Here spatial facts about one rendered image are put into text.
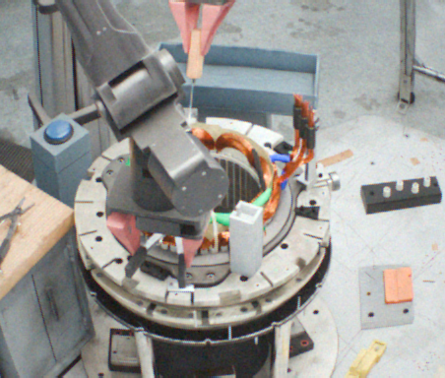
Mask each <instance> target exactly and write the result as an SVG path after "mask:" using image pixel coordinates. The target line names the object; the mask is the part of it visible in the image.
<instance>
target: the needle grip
mask: <svg viewBox="0 0 445 378"><path fill-rule="evenodd" d="M203 60H204V56H202V55H201V29H200V28H196V29H192V30H191V36H190V49H189V57H188V64H187V68H186V76H187V77H188V78H190V79H200V78H201V77H202V70H203Z"/></svg>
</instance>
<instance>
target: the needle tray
mask: <svg viewBox="0 0 445 378"><path fill-rule="evenodd" d="M163 49H165V50H166V51H167V52H168V53H170V55H171V56H172V57H173V59H174V61H175V63H176V64H177V65H178V67H179V69H180V71H181V73H182V76H183V78H184V80H185V82H186V83H184V84H183V85H181V87H182V89H183V90H184V92H185V93H186V95H187V97H186V98H184V99H182V100H181V101H180V102H179V104H180V105H181V106H182V107H183V108H190V106H191V94H192V82H191V79H190V78H188V77H187V76H186V68H187V64H188V57H189V53H188V54H187V53H185V51H184V48H183V44H182V43H181V42H159V44H158V47H157V50H156V52H157V51H161V50H163ZM320 68H321V63H320V54H315V53H312V52H300V51H289V50H285V49H275V48H262V47H248V46H234V45H221V44H212V45H211V47H210V49H209V52H208V53H207V54H205V55H204V60H203V70H202V77H201V78H200V79H197V80H196V82H195V83H194V88H193V98H192V108H197V121H198V123H203V124H206V118H221V119H230V120H236V121H241V122H246V123H250V124H252V129H253V127H254V126H255V125H257V126H260V127H263V128H265V129H267V130H270V131H272V114H276V115H279V116H291V117H292V109H293V106H294V105H295V98H294V95H293V94H296V95H298V98H299V96H300V95H302V97H300V98H301V99H302V101H304V103H305V101H306V103H307V101H308V102H309V106H308V109H309V112H310V110H312V109H311V106H312V108H313V109H315V110H316V111H317V106H318V99H319V95H318V93H319V86H320ZM309 112H308V113H309Z"/></svg>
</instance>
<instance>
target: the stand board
mask: <svg viewBox="0 0 445 378"><path fill-rule="evenodd" d="M24 197H26V199H25V202H24V203H23V204H22V206H21V208H22V209H25V208H26V207H28V206H29V205H31V204H33V203H35V206H33V207H32V208H31V209H30V210H29V211H28V212H27V213H25V214H23V215H22V216H21V217H20V219H19V222H20V223H21V227H22V231H23V233H22V235H19V234H18V233H17V232H16V231H15V233H14V234H13V239H12V242H11V244H10V246H11V247H10V250H9V251H8V253H7V255H6V257H5V258H4V261H3V262H2V263H1V265H0V268H1V269H2V270H3V273H4V279H2V278H1V277H0V300H1V299H2V298H3V297H4V295H6V293H8V292H9V291H10V289H12V287H13V286H14V285H16V283H17V282H18V281H19V280H20V279H22V278H23V276H24V275H25V274H26V273H27V272H28V271H29V270H30V269H31V268H32V266H34V265H35V264H36V263H37V261H39V259H41V258H42V256H44V255H45V253H46V252H47V251H49V250H50V249H51V248H52V246H53V245H54V244H56V243H57V242H58V241H59V239H60V238H61V237H63V236H64V235H65V234H66V233H67V231H68V230H69V229H70V228H72V227H73V226H74V225H75V224H76V223H75V211H74V210H72V209H71V208H69V207H68V206H66V205H64V204H63V203H61V202H59V201H58V200H56V199H54V197H52V196H50V195H47V194H46V193H44V192H42V191H41V190H39V189H38V188H36V187H35V186H34V185H32V184H29V183H28V182H27V181H25V180H24V179H22V178H21V177H20V176H19V175H16V174H14V173H13V172H11V171H10V170H8V169H5V167H3V166H2V165H0V216H4V215H5V214H8V213H10V212H11V211H14V210H15V208H16V206H17V205H18V204H19V203H20V202H21V201H22V199H23V198H24ZM9 228H10V227H9V226H8V225H7V224H6V223H5V222H4V223H1V224H0V245H1V243H2V242H3V239H4V238H6V236H7V234H8V233H7V232H8V230H9Z"/></svg>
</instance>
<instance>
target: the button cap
mask: <svg viewBox="0 0 445 378"><path fill-rule="evenodd" d="M70 132H71V126H70V124H69V123H68V122H67V121H65V120H58V121H54V122H52V123H50V124H49V126H48V127H47V128H46V136H47V138H48V139H50V140H51V141H61V140H64V139H65V138H67V137H68V136H69V135H70Z"/></svg>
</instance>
